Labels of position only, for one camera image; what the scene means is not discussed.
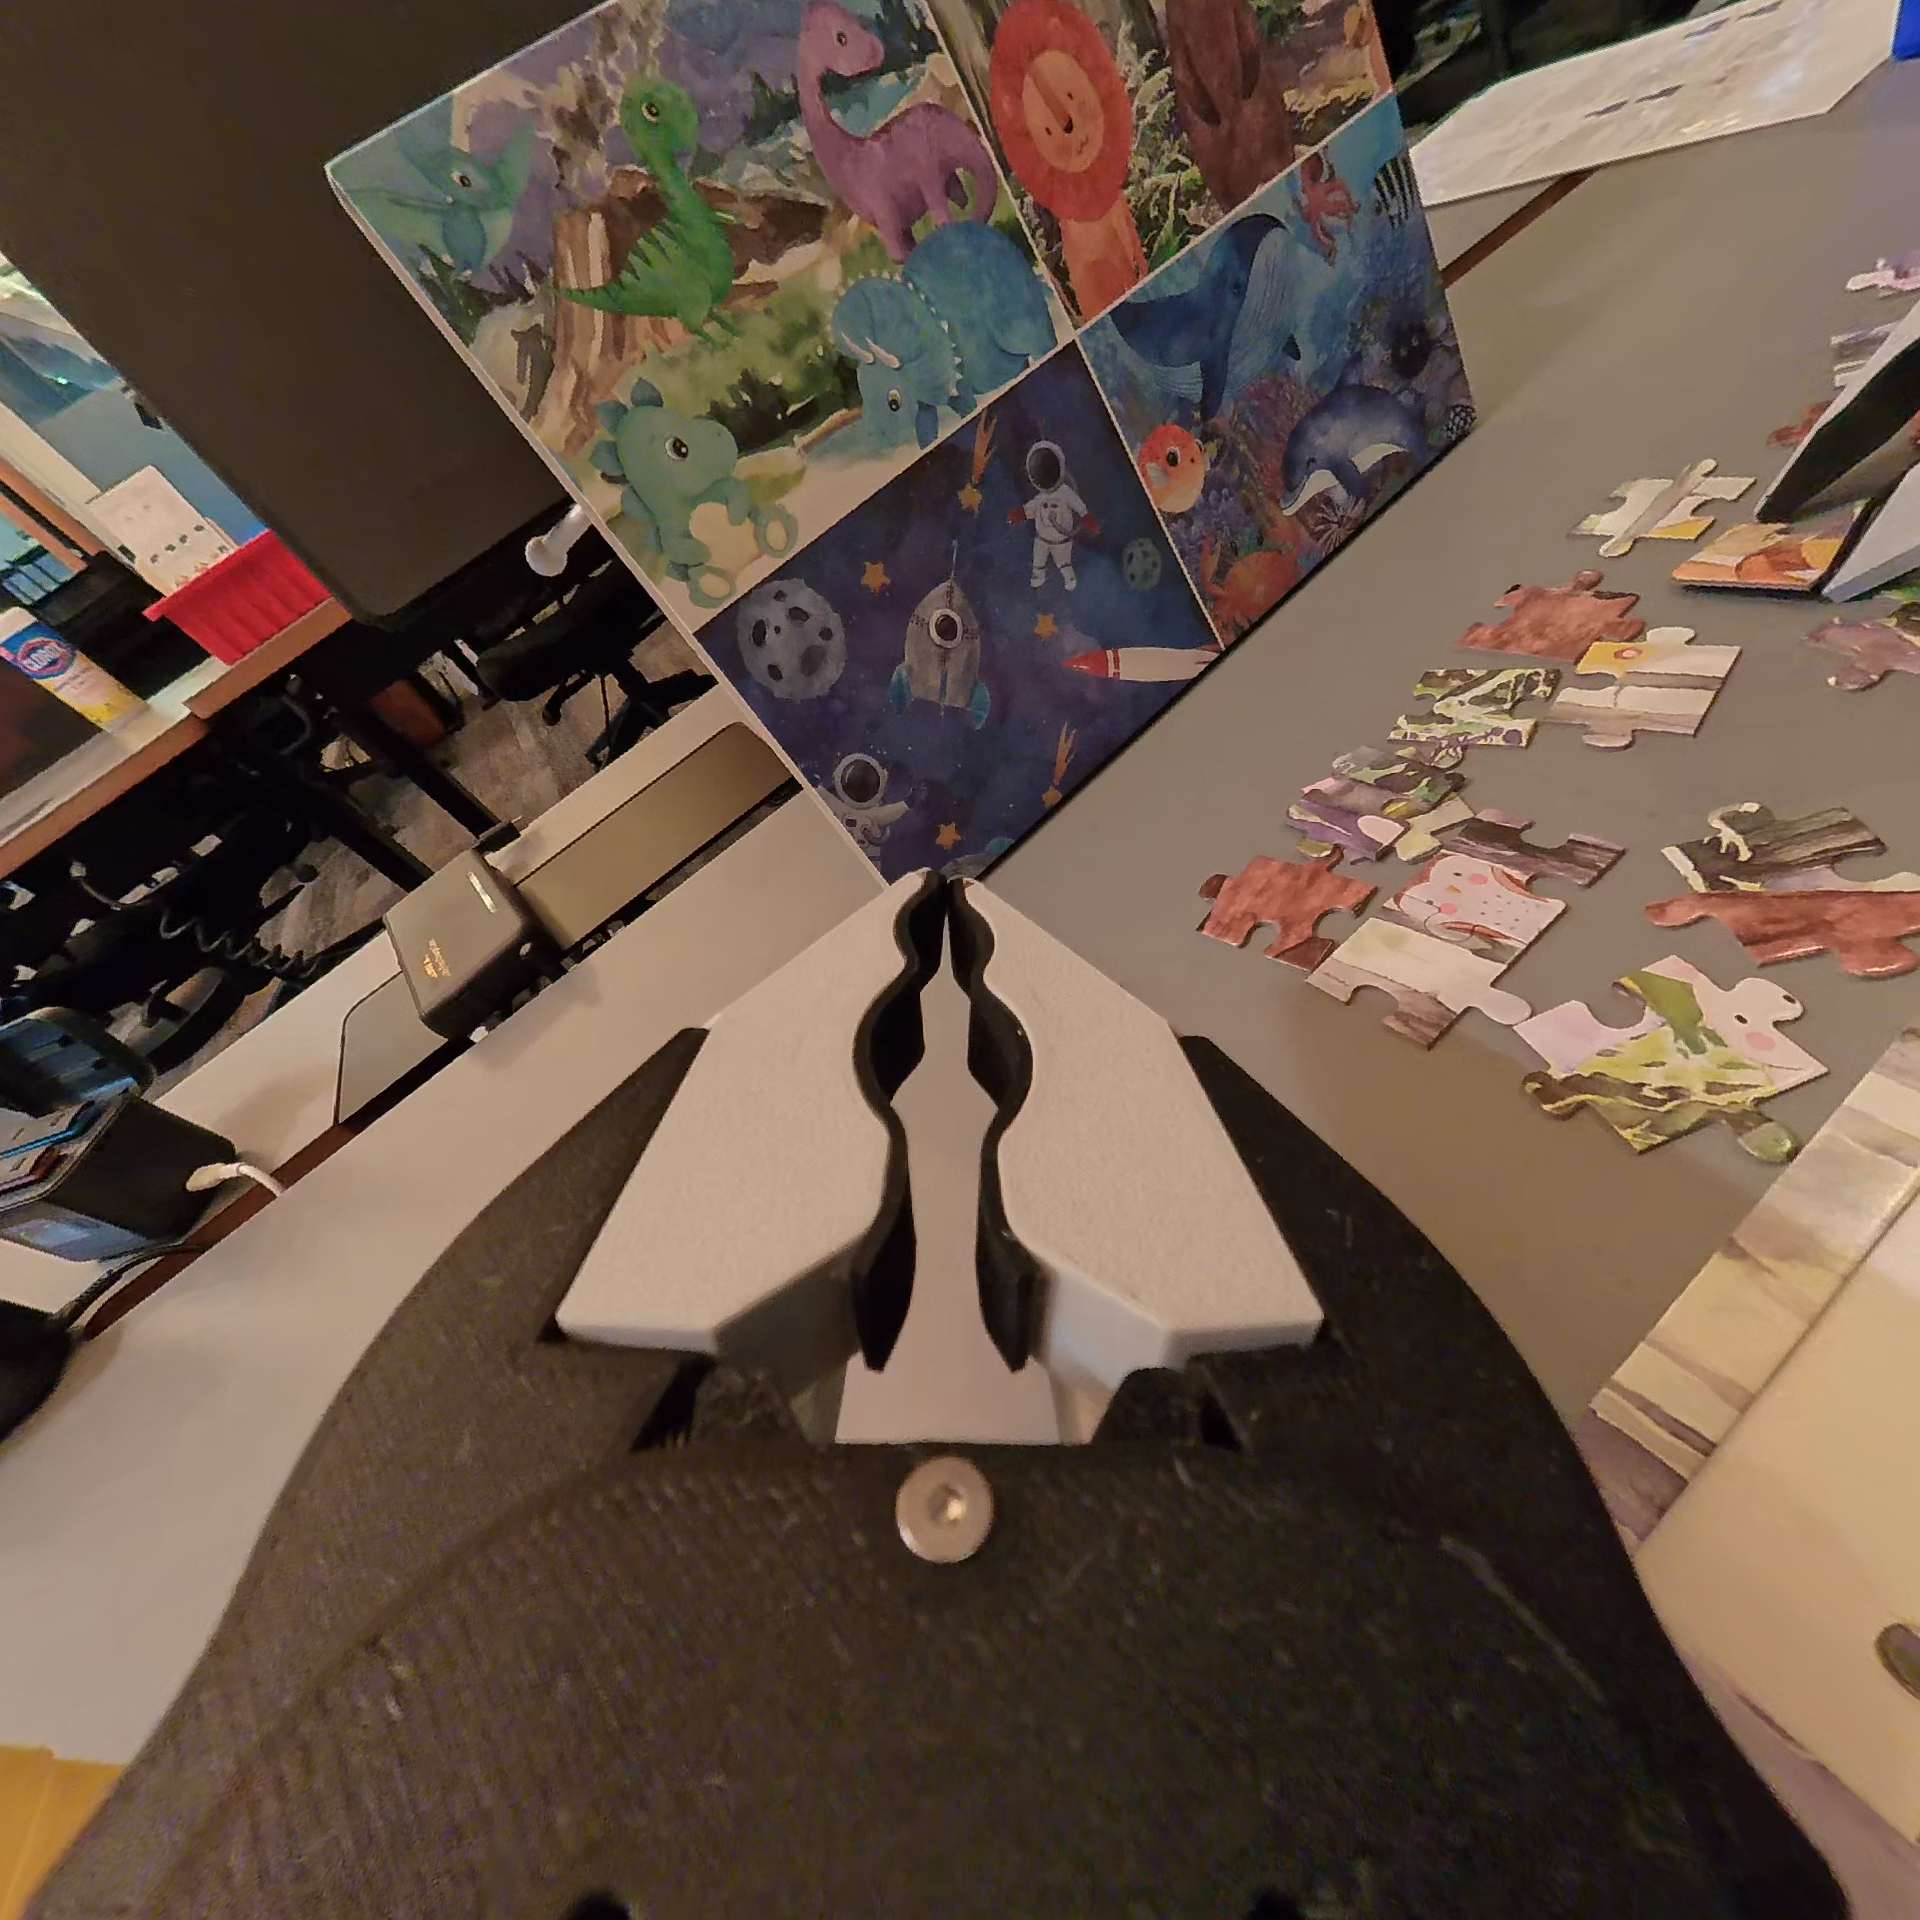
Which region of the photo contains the white paper sign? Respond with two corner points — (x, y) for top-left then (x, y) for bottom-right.
(88, 469), (227, 587)

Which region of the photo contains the orange brown puzzle piece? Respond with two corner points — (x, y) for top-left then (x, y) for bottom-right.
(1669, 510), (1869, 597)

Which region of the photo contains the small black battery charger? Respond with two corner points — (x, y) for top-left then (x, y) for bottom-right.
(0, 1008), (243, 1256)

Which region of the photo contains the red plastic bin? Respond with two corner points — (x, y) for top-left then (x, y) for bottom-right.
(144, 528), (336, 662)

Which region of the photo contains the disinfectant wipes canister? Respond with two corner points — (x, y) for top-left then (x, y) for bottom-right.
(0, 622), (144, 732)

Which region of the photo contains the black office chair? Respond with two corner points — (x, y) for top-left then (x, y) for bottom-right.
(470, 576), (712, 768)

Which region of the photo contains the black power brick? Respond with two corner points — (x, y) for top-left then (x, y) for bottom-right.
(381, 853), (559, 1040)

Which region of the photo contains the large black battery charger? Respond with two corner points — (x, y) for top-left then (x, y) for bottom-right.
(0, 1306), (68, 1443)

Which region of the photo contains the white puzzle board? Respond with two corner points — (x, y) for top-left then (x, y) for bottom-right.
(1591, 1026), (1920, 1920)

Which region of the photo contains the animal picture puzzle box lid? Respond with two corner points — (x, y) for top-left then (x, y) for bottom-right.
(324, 0), (1479, 1444)

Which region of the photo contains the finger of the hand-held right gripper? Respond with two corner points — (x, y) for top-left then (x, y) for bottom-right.
(1756, 317), (1920, 528)
(1822, 457), (1920, 605)

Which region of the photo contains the pile of puzzle pieces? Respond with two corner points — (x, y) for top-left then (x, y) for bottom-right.
(1198, 256), (1920, 1163)

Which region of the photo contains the black partition panel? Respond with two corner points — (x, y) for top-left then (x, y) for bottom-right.
(0, 0), (633, 624)

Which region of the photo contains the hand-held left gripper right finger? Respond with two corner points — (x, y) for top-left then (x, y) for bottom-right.
(948, 877), (1326, 1434)

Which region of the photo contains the yellow box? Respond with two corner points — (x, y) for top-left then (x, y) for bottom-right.
(0, 1747), (120, 1920)

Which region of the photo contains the wooden desk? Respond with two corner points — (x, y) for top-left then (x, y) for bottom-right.
(0, 638), (496, 904)

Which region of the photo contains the white printed instruction sheet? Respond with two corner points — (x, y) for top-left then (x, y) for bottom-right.
(1409, 0), (1920, 209)

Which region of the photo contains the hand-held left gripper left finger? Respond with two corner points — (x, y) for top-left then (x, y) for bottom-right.
(551, 870), (950, 1377)

